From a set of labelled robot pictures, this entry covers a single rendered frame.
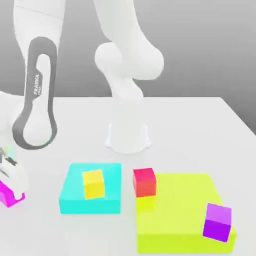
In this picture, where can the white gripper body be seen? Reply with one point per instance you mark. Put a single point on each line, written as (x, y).
(17, 178)

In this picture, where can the small magenta cube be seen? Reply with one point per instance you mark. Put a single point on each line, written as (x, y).
(7, 197)

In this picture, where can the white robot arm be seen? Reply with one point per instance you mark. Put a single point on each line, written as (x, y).
(128, 66)

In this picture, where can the small yellow cube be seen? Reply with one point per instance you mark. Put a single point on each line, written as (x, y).
(94, 186)

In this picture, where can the small red cube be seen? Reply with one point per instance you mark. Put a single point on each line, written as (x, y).
(144, 183)

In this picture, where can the small purple cube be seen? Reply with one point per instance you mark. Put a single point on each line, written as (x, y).
(217, 224)

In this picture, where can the large cyan box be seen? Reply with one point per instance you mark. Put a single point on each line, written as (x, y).
(72, 200)

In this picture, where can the large yellow-green box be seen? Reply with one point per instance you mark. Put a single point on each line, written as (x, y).
(176, 210)

